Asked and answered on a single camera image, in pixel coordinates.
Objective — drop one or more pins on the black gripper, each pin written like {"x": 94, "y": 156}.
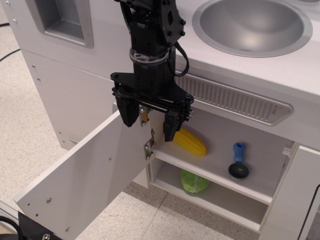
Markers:
{"x": 156, "y": 88}

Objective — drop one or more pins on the white cabinet door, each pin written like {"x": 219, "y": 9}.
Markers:
{"x": 72, "y": 192}

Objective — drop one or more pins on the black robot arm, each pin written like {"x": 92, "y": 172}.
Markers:
{"x": 155, "y": 26}

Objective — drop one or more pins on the white toy kitchen cabinet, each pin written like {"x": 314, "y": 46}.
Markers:
{"x": 255, "y": 78}

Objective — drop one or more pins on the upper metal door hinge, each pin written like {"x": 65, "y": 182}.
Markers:
{"x": 143, "y": 115}

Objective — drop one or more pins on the metal door hinge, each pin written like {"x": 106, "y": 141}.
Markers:
{"x": 143, "y": 115}
{"x": 148, "y": 147}

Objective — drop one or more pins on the lower metal door hinge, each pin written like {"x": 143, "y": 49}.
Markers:
{"x": 148, "y": 147}

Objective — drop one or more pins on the yellow toy corn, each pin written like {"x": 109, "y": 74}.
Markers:
{"x": 188, "y": 141}

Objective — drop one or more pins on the green toy cabbage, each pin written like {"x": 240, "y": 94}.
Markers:
{"x": 193, "y": 183}

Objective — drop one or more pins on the grey vent grille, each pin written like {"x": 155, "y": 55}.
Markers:
{"x": 234, "y": 100}

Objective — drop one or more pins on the silver round sink basin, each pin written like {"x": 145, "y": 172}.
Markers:
{"x": 252, "y": 28}

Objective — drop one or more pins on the blue handled black scoop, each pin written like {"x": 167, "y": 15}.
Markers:
{"x": 238, "y": 170}

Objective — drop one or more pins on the grey recessed window frame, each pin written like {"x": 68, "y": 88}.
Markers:
{"x": 67, "y": 20}

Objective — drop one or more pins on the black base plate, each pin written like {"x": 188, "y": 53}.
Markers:
{"x": 34, "y": 231}

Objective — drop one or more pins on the aluminium frame rail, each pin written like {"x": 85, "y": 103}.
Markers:
{"x": 9, "y": 212}

